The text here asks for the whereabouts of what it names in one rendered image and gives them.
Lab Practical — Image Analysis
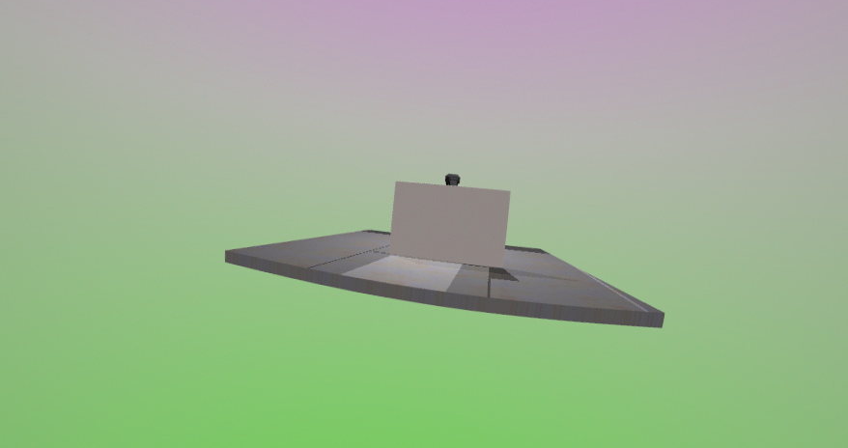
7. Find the grey flat panel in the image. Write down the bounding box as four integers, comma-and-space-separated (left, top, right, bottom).
388, 181, 511, 267

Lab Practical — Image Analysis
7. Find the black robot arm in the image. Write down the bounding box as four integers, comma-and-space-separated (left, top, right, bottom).
445, 174, 461, 186

